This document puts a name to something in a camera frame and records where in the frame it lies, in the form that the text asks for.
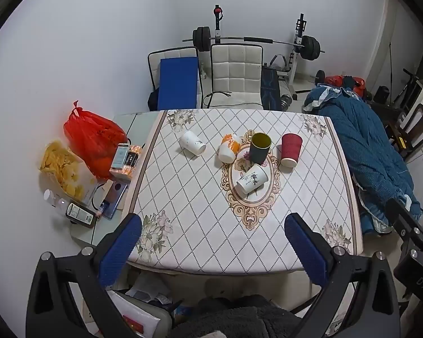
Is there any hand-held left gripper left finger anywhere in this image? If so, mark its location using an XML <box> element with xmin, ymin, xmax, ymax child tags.
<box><xmin>26</xmin><ymin>213</ymin><xmax>142</xmax><ymax>338</ymax></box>

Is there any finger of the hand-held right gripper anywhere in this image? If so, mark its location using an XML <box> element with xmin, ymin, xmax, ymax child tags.
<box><xmin>385</xmin><ymin>197</ymin><xmax>423</xmax><ymax>257</ymax></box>

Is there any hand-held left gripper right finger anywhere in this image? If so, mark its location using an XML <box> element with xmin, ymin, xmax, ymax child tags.
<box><xmin>284</xmin><ymin>213</ymin><xmax>401</xmax><ymax>338</ymax></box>

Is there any white cup with bamboo print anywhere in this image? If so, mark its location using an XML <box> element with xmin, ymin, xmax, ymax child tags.
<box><xmin>236</xmin><ymin>164</ymin><xmax>270</xmax><ymax>195</ymax></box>

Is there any red ribbed paper cup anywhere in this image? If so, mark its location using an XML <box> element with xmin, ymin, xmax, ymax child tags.
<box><xmin>280</xmin><ymin>133</ymin><xmax>304</xmax><ymax>168</ymax></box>

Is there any dark green cup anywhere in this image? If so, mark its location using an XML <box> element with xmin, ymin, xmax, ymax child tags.
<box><xmin>250</xmin><ymin>132</ymin><xmax>272</xmax><ymax>164</ymax></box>

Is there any plain white cup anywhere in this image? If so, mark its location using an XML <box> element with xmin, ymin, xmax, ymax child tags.
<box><xmin>179</xmin><ymin>130</ymin><xmax>207</xmax><ymax>156</ymax></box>

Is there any orange and white cup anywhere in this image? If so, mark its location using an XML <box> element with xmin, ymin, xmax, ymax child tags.
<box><xmin>217</xmin><ymin>134</ymin><xmax>242</xmax><ymax>164</ymax></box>

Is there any blue smartphone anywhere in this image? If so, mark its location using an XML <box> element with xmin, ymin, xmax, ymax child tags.
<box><xmin>99</xmin><ymin>180</ymin><xmax>129</xmax><ymax>220</ymax></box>

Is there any dark bottle with label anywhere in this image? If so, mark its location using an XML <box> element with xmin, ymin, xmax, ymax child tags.
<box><xmin>65</xmin><ymin>202</ymin><xmax>98</xmax><ymax>228</ymax></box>

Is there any white bag with red label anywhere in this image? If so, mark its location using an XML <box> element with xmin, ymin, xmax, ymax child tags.
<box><xmin>107</xmin><ymin>289</ymin><xmax>173</xmax><ymax>338</ymax></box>

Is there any orange and white box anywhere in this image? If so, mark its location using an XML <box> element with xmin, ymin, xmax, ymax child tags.
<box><xmin>109</xmin><ymin>143</ymin><xmax>144</xmax><ymax>181</ymax></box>

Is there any brown wooden chair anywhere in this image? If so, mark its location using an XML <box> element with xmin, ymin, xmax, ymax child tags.
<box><xmin>388</xmin><ymin>103</ymin><xmax>423</xmax><ymax>160</ymax></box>

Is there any white diamond pattern tablecloth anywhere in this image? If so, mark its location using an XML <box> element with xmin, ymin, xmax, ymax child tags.
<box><xmin>125</xmin><ymin>109</ymin><xmax>363</xmax><ymax>276</ymax></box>

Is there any clear plastic bottle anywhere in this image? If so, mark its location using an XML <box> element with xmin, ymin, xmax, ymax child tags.
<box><xmin>43</xmin><ymin>189</ymin><xmax>70</xmax><ymax>216</ymax></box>

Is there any blue knitted blanket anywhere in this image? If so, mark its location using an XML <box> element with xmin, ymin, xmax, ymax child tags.
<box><xmin>302</xmin><ymin>84</ymin><xmax>423</xmax><ymax>235</ymax></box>

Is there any light blue small packet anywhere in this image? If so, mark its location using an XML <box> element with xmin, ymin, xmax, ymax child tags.
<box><xmin>112</xmin><ymin>146</ymin><xmax>129</xmax><ymax>170</ymax></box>

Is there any person's grey fleece clothing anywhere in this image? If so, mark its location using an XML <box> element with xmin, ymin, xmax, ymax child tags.
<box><xmin>174</xmin><ymin>295</ymin><xmax>305</xmax><ymax>338</ymax></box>

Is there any clear bag of chips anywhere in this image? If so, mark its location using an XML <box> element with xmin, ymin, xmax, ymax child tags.
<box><xmin>39</xmin><ymin>141</ymin><xmax>99</xmax><ymax>202</ymax></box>

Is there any red plastic bag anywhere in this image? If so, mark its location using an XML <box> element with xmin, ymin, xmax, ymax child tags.
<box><xmin>63</xmin><ymin>101</ymin><xmax>129</xmax><ymax>179</ymax></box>

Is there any black speaker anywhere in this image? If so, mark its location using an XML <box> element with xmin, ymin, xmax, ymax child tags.
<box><xmin>373</xmin><ymin>86</ymin><xmax>390</xmax><ymax>105</ymax></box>

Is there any black patterned weight bench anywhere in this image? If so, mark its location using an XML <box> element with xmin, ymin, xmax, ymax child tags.
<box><xmin>260</xmin><ymin>65</ymin><xmax>282</xmax><ymax>110</ymax></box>

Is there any blue folded mat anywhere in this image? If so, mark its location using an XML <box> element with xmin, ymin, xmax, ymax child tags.
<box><xmin>157</xmin><ymin>57</ymin><xmax>199</xmax><ymax>111</ymax></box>

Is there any white quilted chair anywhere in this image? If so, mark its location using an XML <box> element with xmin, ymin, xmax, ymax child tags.
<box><xmin>209</xmin><ymin>44</ymin><xmax>264</xmax><ymax>109</ymax></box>

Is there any black barbell with plates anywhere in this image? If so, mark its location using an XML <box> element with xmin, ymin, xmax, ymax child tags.
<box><xmin>182</xmin><ymin>26</ymin><xmax>326</xmax><ymax>61</ymax></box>

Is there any black cable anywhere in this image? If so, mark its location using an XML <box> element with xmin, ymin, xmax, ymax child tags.
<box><xmin>202</xmin><ymin>91</ymin><xmax>233</xmax><ymax>108</ymax></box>

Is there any white chair with black frame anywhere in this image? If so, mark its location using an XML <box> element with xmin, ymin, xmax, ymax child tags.
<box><xmin>147</xmin><ymin>46</ymin><xmax>200</xmax><ymax>110</ymax></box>

